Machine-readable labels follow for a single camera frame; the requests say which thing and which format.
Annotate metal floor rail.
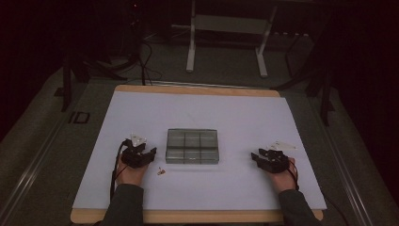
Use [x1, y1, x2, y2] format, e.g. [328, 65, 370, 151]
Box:
[322, 125, 375, 226]
[0, 117, 73, 222]

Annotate white table mat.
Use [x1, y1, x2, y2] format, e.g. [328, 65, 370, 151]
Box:
[72, 90, 328, 212]

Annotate black tripod stand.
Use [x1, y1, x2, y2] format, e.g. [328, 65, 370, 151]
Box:
[60, 46, 128, 113]
[272, 62, 336, 127]

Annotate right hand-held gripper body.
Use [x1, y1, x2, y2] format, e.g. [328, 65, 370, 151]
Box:
[263, 140, 297, 174]

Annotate clear plastic compartment box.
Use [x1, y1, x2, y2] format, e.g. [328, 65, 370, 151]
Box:
[165, 128, 220, 166]

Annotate white metal stand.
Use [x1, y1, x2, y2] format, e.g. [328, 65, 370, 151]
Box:
[185, 0, 279, 79]

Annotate black floor cables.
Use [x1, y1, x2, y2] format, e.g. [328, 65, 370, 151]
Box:
[136, 37, 165, 87]

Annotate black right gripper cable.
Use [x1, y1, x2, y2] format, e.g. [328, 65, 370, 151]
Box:
[287, 159, 301, 191]

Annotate person's left hand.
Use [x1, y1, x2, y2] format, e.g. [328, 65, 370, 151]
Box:
[115, 162, 149, 188]

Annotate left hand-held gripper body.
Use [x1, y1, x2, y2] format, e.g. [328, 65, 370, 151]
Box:
[120, 133, 149, 170]

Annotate person's right hand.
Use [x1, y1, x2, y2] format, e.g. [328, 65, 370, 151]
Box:
[268, 157, 297, 193]

